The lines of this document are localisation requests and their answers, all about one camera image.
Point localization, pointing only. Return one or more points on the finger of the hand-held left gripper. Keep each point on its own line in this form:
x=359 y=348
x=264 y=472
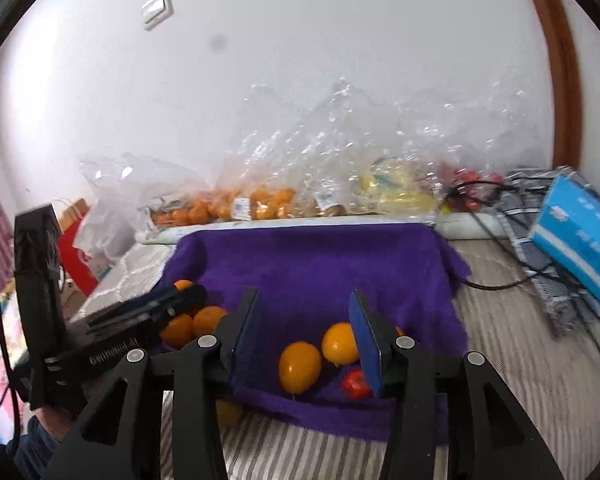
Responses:
x=140 y=300
x=180 y=302

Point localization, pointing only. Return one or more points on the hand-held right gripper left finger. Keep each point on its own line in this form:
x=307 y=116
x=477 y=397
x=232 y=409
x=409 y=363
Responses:
x=245 y=345

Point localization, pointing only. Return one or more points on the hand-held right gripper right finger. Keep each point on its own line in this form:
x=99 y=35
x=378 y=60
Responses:
x=365 y=345

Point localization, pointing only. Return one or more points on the orange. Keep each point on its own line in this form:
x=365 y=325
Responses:
x=177 y=330
x=400 y=331
x=184 y=284
x=209 y=321

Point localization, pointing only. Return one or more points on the small yellow-orange citrus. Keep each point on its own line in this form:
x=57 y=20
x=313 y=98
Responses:
x=300 y=367
x=340 y=342

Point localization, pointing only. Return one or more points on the small red tomato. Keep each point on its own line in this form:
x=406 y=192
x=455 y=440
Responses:
x=355 y=385

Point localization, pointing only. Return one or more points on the person's left forearm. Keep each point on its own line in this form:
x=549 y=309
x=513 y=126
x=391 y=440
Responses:
x=27 y=452

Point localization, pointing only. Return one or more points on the person's left hand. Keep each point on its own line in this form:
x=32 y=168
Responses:
x=47 y=420

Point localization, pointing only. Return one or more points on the red paper bag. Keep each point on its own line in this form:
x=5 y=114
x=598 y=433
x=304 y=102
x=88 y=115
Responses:
x=70 y=245

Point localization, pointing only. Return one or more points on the yellow-green round fruit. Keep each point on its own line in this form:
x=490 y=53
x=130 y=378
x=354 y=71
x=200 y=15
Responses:
x=227 y=412

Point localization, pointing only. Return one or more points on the white plastic bag red print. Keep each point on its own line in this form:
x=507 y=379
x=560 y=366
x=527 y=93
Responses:
x=105 y=230

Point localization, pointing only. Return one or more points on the purple towel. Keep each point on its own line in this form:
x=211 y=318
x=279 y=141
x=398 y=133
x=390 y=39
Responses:
x=305 y=270

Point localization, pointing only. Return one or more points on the clear bag of small oranges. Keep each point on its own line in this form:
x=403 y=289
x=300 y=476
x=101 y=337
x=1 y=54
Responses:
x=272 y=205

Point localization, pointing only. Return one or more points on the grey striped quilt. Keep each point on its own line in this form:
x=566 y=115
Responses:
x=505 y=360

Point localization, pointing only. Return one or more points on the clear bag of brown fruit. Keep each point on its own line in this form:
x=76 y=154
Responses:
x=330 y=207

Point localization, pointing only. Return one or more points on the clear bag of yellow fruit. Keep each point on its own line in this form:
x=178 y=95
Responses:
x=395 y=190

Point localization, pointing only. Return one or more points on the clear bag of tomatoes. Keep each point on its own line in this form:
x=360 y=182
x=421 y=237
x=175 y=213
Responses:
x=472 y=200

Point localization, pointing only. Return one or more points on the grey checked cloth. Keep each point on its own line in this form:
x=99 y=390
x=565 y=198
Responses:
x=530 y=220

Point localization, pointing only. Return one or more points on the blue tissue pack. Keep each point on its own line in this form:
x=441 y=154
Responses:
x=580 y=235

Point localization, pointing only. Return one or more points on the white wall switch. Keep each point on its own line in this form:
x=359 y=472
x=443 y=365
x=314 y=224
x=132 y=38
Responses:
x=157 y=8

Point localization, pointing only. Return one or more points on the brown wooden door frame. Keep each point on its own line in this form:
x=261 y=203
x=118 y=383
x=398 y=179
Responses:
x=560 y=85

